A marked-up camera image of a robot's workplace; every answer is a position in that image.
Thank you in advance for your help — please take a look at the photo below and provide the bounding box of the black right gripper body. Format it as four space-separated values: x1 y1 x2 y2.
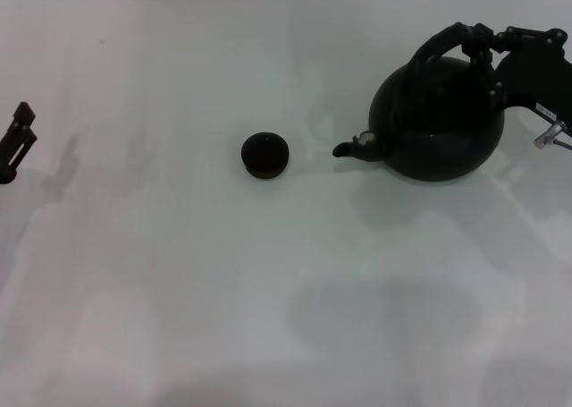
496 47 572 129

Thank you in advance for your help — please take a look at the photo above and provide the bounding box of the black round teapot with handle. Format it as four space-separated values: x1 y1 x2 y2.
332 21 506 183

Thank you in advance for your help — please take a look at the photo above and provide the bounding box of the dark brown teacup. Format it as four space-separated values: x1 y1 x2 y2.
240 131 290 180

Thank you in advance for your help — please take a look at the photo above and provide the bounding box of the silver right wrist cable plug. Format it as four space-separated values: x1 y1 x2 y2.
531 120 572 151

